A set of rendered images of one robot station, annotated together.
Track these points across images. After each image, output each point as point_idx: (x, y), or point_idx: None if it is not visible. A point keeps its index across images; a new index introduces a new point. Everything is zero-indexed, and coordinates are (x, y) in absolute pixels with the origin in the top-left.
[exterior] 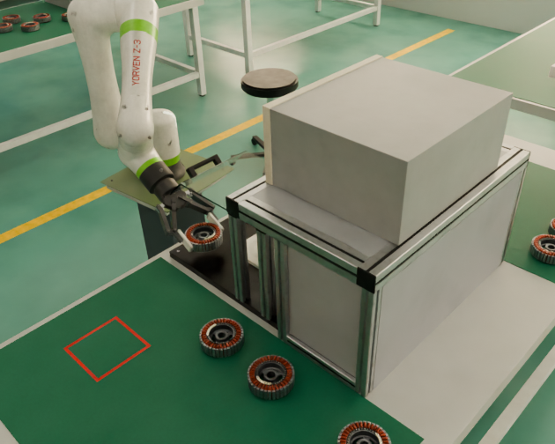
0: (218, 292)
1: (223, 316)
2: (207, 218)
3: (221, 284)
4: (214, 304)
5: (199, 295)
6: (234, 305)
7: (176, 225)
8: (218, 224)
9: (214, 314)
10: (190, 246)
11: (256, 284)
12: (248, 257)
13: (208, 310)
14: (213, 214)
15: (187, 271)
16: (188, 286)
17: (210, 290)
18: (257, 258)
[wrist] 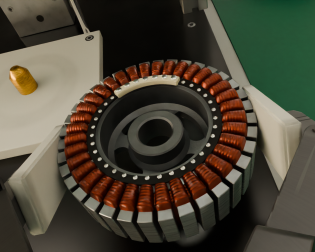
0: (226, 61)
1: (253, 6)
2: (49, 220)
3: (212, 47)
4: (254, 34)
5: (278, 66)
6: (214, 22)
7: (298, 146)
8: (54, 139)
9: (268, 15)
10: (253, 86)
11: (144, 21)
12: (91, 76)
13: (277, 25)
14: (6, 187)
15: (274, 168)
16: (295, 103)
17: (241, 73)
18: (78, 65)
